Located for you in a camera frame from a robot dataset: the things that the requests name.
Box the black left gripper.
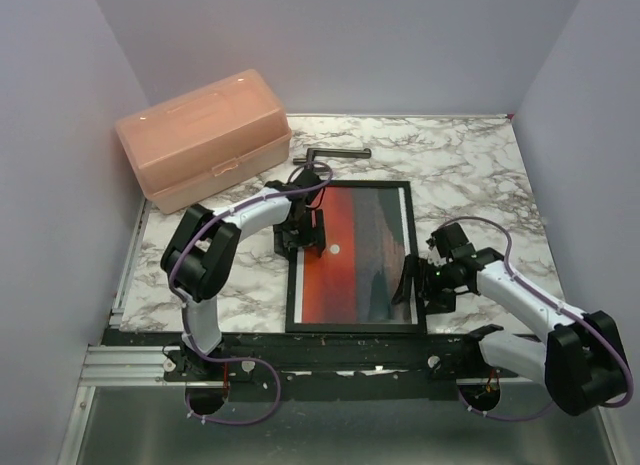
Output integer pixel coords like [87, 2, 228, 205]
[277, 211, 327, 262]

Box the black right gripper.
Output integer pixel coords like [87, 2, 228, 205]
[390, 253, 457, 315]

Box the light wooden picture frame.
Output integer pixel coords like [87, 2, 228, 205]
[283, 179, 430, 335]

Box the red sunset photo board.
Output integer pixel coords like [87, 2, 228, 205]
[292, 185, 419, 325]

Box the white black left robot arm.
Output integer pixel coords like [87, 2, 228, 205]
[161, 166, 331, 380]

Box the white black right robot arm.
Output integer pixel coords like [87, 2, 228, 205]
[392, 218, 634, 416]

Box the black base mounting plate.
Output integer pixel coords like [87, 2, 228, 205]
[101, 329, 503, 402]

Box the pink translucent plastic box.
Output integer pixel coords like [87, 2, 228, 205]
[115, 70, 292, 214]

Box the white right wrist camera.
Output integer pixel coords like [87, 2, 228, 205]
[426, 237, 448, 267]

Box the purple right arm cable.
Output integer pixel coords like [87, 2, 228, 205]
[439, 217, 632, 420]

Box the aluminium extrusion rail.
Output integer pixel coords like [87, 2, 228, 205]
[79, 346, 185, 387]

